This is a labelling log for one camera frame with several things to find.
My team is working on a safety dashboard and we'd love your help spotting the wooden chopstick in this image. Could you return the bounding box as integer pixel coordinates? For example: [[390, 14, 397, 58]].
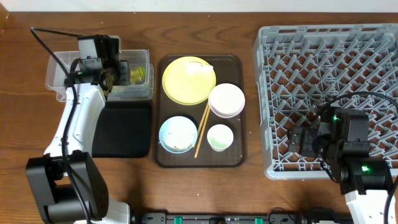
[[195, 103, 210, 149], [194, 118, 208, 158]]

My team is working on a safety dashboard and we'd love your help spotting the light blue bowl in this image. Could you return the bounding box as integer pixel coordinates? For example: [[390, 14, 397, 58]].
[[159, 116, 198, 154]]

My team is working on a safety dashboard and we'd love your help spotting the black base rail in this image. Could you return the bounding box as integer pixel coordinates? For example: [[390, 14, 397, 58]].
[[137, 210, 354, 224]]

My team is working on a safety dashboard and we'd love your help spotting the green snack wrapper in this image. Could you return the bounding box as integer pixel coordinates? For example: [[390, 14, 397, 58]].
[[129, 66, 146, 85]]

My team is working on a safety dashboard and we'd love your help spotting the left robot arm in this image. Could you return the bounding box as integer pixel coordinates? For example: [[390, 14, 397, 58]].
[[25, 35, 132, 223]]

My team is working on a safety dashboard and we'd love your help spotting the black plastic tray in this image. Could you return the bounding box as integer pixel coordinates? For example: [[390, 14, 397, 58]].
[[92, 101, 152, 159]]

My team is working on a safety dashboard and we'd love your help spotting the white tissue wad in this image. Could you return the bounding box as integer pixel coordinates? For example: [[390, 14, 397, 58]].
[[185, 62, 213, 75]]

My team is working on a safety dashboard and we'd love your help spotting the wooden chopstick right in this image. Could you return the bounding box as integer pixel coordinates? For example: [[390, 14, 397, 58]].
[[194, 118, 208, 158]]

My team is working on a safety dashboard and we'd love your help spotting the wooden chopstick left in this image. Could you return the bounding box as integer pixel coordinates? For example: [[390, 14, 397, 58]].
[[195, 103, 210, 149]]

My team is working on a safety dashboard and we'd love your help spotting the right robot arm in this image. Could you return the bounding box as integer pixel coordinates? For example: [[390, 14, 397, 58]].
[[287, 107, 397, 223]]

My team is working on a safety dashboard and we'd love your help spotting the white green cup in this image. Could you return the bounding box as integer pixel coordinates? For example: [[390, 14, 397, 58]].
[[206, 124, 234, 152]]

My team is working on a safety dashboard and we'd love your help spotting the pink white bowl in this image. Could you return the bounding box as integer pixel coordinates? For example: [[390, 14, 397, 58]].
[[208, 83, 246, 119]]

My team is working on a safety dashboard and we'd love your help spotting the grey dishwasher rack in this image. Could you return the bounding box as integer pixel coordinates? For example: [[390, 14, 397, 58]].
[[253, 24, 397, 180]]

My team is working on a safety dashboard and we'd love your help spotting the clear plastic bin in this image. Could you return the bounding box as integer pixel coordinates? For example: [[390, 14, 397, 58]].
[[45, 49, 154, 102]]

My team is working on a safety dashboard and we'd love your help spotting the brown plastic serving tray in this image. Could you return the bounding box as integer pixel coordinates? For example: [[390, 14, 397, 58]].
[[154, 54, 246, 168]]

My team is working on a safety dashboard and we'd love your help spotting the yellow plate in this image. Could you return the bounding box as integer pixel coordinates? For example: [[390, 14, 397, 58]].
[[162, 56, 216, 106]]

